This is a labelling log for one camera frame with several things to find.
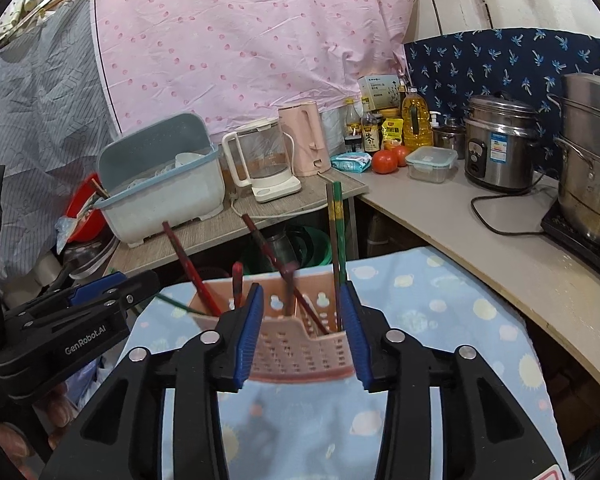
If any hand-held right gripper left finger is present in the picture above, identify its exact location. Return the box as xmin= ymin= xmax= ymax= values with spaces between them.
xmin=40 ymin=282 xmax=265 ymax=480

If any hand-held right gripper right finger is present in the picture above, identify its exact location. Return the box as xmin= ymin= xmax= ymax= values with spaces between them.
xmin=339 ymin=280 xmax=564 ymax=480

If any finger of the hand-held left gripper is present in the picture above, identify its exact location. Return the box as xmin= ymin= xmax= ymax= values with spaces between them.
xmin=80 ymin=269 xmax=161 ymax=313
xmin=2 ymin=272 xmax=127 ymax=329

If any pink plastic utensil holder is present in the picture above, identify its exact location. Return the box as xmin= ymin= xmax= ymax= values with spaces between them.
xmin=187 ymin=267 xmax=357 ymax=384

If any brown chopstick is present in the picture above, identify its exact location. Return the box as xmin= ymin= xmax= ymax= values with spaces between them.
xmin=325 ymin=183 xmax=339 ymax=332

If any person's left hand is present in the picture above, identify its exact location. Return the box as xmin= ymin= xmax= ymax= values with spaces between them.
xmin=0 ymin=385 xmax=83 ymax=467

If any red plastic basin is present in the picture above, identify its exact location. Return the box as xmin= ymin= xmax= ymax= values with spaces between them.
xmin=61 ymin=172 xmax=109 ymax=244

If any light blue dish bin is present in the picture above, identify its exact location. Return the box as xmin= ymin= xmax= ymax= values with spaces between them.
xmin=97 ymin=112 xmax=227 ymax=247

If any blue printed blanket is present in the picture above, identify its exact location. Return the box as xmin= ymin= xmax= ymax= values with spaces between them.
xmin=115 ymin=247 xmax=567 ymax=480

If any green plastic basin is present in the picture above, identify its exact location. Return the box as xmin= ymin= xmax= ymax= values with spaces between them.
xmin=240 ymin=225 xmax=349 ymax=272

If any beige countertop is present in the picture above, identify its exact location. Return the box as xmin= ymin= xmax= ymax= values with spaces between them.
xmin=357 ymin=170 xmax=600 ymax=407

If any grey striped sheet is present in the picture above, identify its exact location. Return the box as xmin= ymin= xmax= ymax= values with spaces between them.
xmin=0 ymin=0 xmax=117 ymax=282

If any blue wet wipes pack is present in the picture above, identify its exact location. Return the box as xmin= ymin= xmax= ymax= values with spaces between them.
xmin=330 ymin=152 xmax=374 ymax=174

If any white glass kettle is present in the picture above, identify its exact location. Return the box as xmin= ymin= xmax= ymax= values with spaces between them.
xmin=221 ymin=117 xmax=302 ymax=205

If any clear plastic food container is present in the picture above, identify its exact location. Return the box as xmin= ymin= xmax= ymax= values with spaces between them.
xmin=405 ymin=146 xmax=459 ymax=184

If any dark sauce bottle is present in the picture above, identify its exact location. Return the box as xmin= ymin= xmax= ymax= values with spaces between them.
xmin=361 ymin=110 xmax=382 ymax=155

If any pink electric kettle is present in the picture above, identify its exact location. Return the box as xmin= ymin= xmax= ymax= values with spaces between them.
xmin=278 ymin=101 xmax=331 ymax=177

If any yellow seasoning packet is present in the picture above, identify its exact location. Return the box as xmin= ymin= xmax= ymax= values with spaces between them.
xmin=381 ymin=116 xmax=405 ymax=144

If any small steel pot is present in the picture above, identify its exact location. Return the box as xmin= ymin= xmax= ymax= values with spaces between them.
xmin=431 ymin=120 xmax=467 ymax=160

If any yellow cooking oil bottle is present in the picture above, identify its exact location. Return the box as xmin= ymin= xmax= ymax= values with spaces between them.
xmin=401 ymin=87 xmax=435 ymax=154

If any black induction cooker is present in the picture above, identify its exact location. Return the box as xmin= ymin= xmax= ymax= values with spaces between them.
xmin=540 ymin=200 xmax=600 ymax=277

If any steel rice cooker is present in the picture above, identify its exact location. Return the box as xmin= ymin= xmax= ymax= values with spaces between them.
xmin=463 ymin=92 xmax=541 ymax=194

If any pale cardboard box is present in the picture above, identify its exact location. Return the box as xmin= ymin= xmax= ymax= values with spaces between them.
xmin=357 ymin=75 xmax=401 ymax=111

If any pink dotted sheet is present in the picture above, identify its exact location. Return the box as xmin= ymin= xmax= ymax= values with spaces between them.
xmin=92 ymin=0 xmax=424 ymax=137

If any steel steamer pot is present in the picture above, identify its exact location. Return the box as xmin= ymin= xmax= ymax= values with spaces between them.
xmin=550 ymin=72 xmax=600 ymax=257

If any navy leaf-print cloth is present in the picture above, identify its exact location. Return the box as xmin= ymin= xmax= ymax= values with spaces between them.
xmin=403 ymin=28 xmax=600 ymax=162

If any black power cord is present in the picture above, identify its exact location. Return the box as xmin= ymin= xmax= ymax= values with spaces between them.
xmin=470 ymin=185 xmax=561 ymax=237

